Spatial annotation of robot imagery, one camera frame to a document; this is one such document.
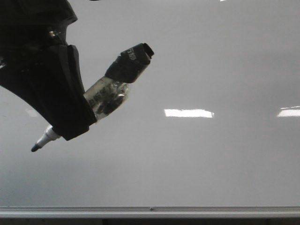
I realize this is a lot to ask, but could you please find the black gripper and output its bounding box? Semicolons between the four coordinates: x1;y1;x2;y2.
0;0;77;66

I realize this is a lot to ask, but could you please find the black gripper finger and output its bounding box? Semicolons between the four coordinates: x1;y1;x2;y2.
0;45;96;141

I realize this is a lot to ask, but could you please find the white black-tipped marker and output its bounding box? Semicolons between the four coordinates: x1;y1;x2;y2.
31;43;154;152

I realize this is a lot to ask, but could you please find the white whiteboard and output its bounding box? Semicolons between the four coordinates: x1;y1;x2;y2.
0;0;300;207

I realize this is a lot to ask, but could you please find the aluminium whiteboard tray rail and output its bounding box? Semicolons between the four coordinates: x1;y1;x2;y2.
0;206;300;219

